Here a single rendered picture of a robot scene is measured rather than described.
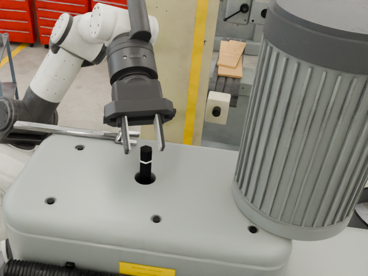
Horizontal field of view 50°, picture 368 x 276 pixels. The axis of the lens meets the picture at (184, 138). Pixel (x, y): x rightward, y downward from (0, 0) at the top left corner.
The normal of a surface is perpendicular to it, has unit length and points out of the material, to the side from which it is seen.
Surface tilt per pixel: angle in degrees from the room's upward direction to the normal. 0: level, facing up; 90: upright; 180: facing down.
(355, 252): 0
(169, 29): 90
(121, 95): 30
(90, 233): 63
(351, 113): 90
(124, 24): 35
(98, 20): 74
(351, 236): 0
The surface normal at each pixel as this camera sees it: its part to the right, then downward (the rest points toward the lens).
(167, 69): -0.11, 0.56
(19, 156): 0.47, -0.55
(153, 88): 0.21, -0.42
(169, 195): 0.08, -0.82
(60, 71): 0.29, 0.57
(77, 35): 0.50, 0.22
